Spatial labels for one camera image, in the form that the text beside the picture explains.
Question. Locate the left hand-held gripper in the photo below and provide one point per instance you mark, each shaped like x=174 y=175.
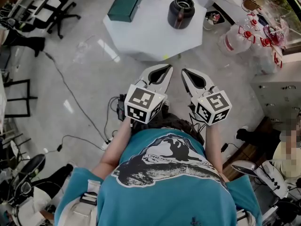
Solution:
x=138 y=100

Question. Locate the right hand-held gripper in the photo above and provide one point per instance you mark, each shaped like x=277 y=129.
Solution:
x=214 y=105

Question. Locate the person's right forearm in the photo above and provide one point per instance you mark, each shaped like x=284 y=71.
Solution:
x=214 y=154

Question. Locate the person's left forearm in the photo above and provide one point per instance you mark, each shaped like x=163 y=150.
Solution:
x=113 y=154

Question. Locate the white octagonal table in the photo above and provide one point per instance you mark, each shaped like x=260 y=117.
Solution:
x=152 y=36

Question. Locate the person's dark trousers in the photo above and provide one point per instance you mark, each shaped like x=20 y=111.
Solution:
x=178 y=125

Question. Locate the black battery pack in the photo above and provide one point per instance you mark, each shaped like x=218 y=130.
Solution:
x=121 y=107

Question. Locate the clear water jug red cap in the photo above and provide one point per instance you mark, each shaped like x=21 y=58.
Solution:
x=265 y=60
x=251 y=22
x=235 y=41

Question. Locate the black trash bin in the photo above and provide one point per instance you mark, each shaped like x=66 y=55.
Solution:
x=215 y=18

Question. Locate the dark green box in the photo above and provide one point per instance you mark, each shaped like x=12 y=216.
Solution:
x=124 y=6

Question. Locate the grey filing cabinet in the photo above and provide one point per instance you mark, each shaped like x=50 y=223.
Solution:
x=277 y=91

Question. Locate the white power strip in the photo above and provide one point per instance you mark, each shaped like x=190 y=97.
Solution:
x=107 y=143

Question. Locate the red glass bowl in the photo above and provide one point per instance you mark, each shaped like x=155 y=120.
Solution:
x=274 y=35

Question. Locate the white grey office chair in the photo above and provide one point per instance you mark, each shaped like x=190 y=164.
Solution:
x=244 y=167

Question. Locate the brown woven basket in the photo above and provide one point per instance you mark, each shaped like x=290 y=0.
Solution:
x=251 y=4

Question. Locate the person's teal printed shirt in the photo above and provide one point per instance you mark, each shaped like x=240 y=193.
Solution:
x=164 y=196

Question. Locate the white-backed black office chair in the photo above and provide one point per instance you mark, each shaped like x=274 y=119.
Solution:
x=49 y=10

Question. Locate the black metal stool frame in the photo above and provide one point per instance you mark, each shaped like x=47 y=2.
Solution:
x=28 y=98

